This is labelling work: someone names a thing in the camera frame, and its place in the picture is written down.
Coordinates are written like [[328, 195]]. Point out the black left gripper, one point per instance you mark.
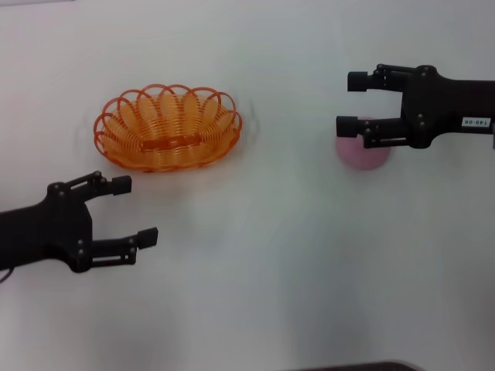
[[50, 232]]

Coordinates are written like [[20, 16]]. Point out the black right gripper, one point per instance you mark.
[[437, 104]]

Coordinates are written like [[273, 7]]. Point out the pink peach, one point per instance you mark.
[[363, 159]]

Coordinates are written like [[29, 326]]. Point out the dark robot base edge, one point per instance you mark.
[[359, 367]]

